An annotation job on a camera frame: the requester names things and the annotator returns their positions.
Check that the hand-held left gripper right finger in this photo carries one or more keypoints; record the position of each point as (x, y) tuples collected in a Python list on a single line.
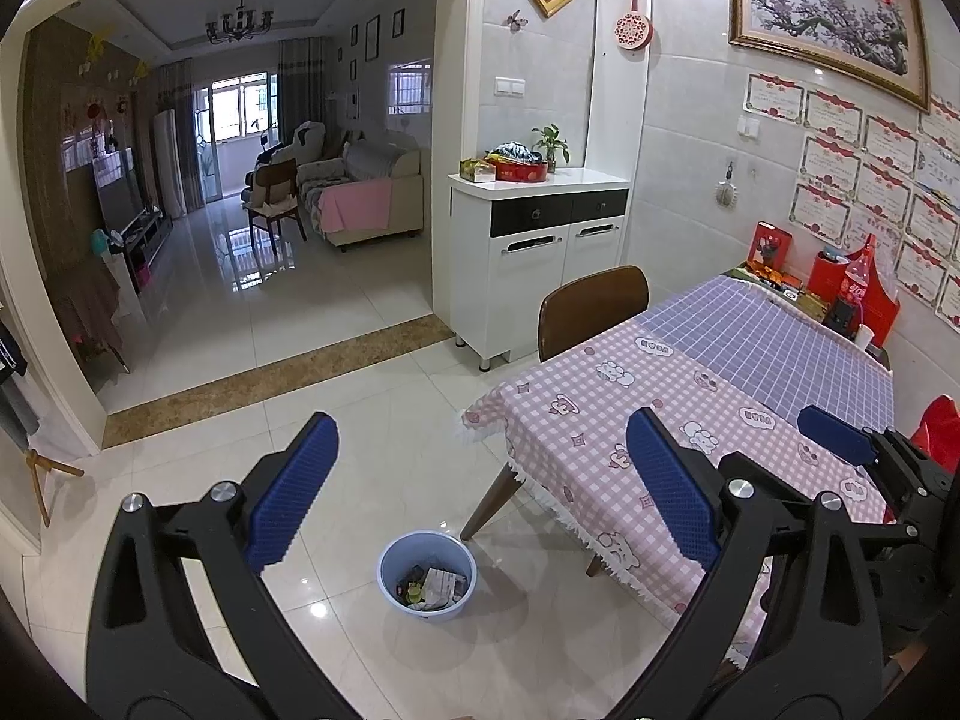
[(671, 487)]

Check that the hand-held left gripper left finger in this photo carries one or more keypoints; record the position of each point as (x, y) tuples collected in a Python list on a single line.
[(292, 487)]

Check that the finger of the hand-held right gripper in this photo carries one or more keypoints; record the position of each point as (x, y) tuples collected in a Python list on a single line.
[(836, 435), (765, 476)]

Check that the blue plastic basin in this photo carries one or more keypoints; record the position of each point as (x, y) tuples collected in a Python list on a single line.
[(390, 577)]

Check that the magazine paper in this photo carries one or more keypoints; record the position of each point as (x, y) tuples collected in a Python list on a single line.
[(442, 586)]

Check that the person's right forearm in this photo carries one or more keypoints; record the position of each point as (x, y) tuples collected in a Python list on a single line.
[(904, 667)]

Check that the pink checked tablecloth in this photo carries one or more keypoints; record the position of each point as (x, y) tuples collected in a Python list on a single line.
[(600, 420)]

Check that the white cup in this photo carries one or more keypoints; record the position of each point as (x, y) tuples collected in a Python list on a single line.
[(865, 336)]

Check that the red plastic chair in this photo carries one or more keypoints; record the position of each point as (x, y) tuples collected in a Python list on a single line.
[(941, 427)]

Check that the purple grid tablecloth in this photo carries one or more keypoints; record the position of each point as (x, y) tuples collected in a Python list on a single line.
[(750, 337)]

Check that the red gift bags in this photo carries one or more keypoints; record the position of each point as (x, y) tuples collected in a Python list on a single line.
[(885, 307)]

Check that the yellow green flat boxes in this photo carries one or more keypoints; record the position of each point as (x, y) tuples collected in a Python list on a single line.
[(780, 289)]

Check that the cola bottle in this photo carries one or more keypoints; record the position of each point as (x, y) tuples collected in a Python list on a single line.
[(859, 277)]

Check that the wooden dining table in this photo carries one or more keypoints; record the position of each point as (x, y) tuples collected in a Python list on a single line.
[(491, 502)]

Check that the brown wooden chair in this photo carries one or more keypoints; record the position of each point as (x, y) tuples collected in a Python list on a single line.
[(592, 311)]

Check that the red gift box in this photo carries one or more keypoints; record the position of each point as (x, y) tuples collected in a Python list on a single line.
[(772, 246)]

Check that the wooden rack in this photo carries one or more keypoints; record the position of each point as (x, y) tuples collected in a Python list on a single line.
[(41, 476)]

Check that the white sideboard cabinet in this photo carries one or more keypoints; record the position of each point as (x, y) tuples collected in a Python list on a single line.
[(532, 270)]

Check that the brown cloth covered table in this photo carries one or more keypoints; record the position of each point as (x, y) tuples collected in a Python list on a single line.
[(94, 315)]

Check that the television stand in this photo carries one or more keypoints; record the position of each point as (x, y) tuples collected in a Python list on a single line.
[(142, 247)]

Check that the pink blanket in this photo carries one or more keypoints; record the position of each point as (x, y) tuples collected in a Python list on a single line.
[(352, 206)]

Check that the dark hanging clothing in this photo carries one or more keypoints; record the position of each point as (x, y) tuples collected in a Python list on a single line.
[(15, 382)]

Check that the dark wooden living room chair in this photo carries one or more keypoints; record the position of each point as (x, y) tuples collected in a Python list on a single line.
[(274, 187)]

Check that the teal container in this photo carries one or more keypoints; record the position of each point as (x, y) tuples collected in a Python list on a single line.
[(100, 241)]

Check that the beige sofa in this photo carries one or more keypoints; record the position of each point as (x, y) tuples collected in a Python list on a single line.
[(397, 191)]

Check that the flat television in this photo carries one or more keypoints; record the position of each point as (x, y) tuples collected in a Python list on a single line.
[(120, 195)]

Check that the white standing air conditioner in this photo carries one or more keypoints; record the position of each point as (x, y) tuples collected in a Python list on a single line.
[(169, 165)]

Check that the red round tin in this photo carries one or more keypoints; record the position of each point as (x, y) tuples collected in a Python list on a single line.
[(521, 172)]

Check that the grey armchair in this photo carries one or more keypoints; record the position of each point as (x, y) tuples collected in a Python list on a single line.
[(309, 139)]

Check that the grey curtain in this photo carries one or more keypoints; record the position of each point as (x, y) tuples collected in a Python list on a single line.
[(189, 142), (300, 90)]

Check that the green potted plant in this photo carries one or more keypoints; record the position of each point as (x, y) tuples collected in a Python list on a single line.
[(550, 144)]

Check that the yellow packet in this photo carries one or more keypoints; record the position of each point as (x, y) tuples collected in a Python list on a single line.
[(474, 170)]

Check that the dark patterned cloth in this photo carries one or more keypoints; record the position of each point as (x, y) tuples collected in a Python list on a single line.
[(517, 151)]

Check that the balcony window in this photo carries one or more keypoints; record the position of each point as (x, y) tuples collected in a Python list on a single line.
[(240, 109)]

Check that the white tall panel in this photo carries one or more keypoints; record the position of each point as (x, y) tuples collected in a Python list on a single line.
[(615, 105)]

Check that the plum blossom framed painting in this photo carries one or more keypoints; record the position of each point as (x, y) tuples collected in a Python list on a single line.
[(825, 15)]

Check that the round pink hanging ornament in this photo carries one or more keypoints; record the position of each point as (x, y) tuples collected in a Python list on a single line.
[(632, 30)]

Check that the black chandelier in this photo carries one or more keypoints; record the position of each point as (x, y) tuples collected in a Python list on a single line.
[(240, 22)]

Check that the white hanging wall object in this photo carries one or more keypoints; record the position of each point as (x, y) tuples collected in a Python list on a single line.
[(725, 193)]

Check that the group of wall certificates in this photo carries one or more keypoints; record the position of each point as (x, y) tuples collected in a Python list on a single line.
[(877, 165)]

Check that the white wall socket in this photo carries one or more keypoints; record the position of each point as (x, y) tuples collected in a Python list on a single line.
[(748, 125)]

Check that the white light switch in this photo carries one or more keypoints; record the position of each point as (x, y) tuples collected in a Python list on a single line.
[(510, 87)]

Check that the tall black picture frame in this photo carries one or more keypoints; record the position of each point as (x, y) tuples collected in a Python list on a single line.
[(372, 37)]

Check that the small black picture frame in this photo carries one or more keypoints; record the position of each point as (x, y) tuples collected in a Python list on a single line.
[(398, 23)]

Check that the butterfly wall decoration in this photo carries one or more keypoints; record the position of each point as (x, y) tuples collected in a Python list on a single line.
[(517, 20)]

